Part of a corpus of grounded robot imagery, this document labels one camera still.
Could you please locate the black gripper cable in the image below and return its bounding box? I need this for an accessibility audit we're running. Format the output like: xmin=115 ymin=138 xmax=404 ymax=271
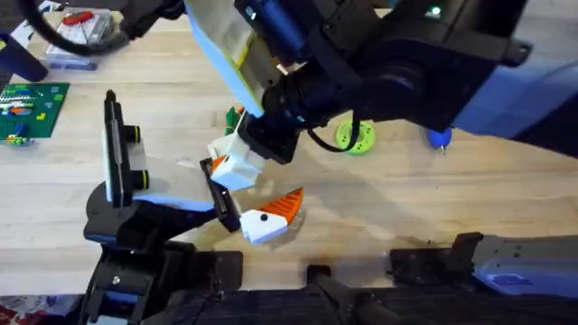
xmin=306 ymin=112 xmax=362 ymax=153

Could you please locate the clear plastic box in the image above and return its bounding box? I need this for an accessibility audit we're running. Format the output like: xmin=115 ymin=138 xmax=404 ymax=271
xmin=43 ymin=9 xmax=119 ymax=72

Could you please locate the left wrist upright plate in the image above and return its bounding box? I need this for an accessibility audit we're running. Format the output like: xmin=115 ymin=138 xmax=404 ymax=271
xmin=101 ymin=88 xmax=151 ymax=209

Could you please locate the green disc with holes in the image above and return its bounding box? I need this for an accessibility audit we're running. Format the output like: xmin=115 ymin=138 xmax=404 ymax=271
xmin=334 ymin=119 xmax=377 ymax=157

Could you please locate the green board with blocks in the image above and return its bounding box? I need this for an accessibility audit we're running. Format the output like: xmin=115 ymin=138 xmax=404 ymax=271
xmin=0 ymin=82 xmax=71 ymax=148

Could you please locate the thick black cable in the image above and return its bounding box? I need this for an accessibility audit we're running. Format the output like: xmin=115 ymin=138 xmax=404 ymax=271
xmin=16 ymin=0 xmax=132 ymax=58

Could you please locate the orange ribbed wedge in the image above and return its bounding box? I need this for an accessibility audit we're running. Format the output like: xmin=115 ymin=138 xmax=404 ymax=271
xmin=210 ymin=154 xmax=228 ymax=175

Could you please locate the black rail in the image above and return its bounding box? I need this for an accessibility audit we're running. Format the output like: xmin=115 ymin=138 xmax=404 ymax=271
xmin=148 ymin=288 xmax=578 ymax=325

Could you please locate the green toy vegetable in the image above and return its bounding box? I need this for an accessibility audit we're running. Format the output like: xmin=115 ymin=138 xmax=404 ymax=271
xmin=224 ymin=105 xmax=247 ymax=136

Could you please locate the patterned cloth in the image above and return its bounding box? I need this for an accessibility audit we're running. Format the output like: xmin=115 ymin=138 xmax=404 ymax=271
xmin=0 ymin=295 xmax=85 ymax=325

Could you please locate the right wrist upright plate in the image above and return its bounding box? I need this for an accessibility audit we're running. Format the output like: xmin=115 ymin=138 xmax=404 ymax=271
xmin=183 ymin=0 xmax=284 ymax=119

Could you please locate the wrist upright plate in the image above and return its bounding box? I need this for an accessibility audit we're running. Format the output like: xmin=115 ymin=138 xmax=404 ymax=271
xmin=183 ymin=0 xmax=284 ymax=119
xmin=101 ymin=88 xmax=151 ymax=209

